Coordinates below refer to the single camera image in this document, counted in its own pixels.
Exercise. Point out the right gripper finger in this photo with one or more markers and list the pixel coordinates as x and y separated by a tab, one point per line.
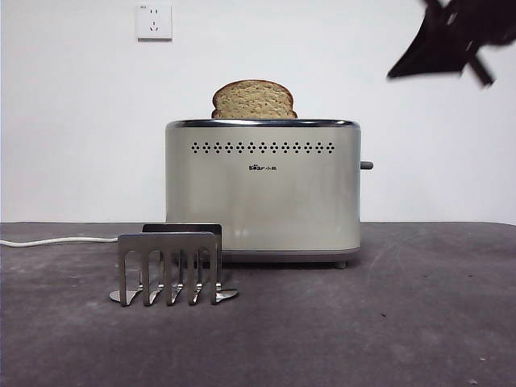
431	52
481	70

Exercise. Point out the cream and steel toaster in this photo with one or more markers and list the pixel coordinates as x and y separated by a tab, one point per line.
282	201

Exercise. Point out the steel toast rack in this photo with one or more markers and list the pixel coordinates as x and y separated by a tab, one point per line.
169	242

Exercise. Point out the grey toaster lever knob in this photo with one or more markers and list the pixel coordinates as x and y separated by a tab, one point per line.
367	165

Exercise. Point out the brown speckled bread slice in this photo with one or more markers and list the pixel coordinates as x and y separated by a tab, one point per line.
254	101

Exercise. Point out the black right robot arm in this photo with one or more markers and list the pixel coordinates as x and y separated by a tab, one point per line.
500	20

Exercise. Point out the white wall socket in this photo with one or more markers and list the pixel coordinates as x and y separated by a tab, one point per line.
154	23

